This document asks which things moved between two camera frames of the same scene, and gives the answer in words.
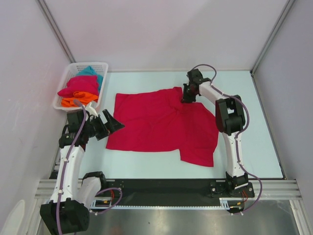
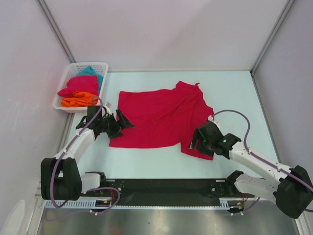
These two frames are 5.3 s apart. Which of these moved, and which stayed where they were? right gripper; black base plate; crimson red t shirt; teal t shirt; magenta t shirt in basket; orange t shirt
Moved: crimson red t shirt; right gripper
Stayed: orange t shirt; magenta t shirt in basket; black base plate; teal t shirt
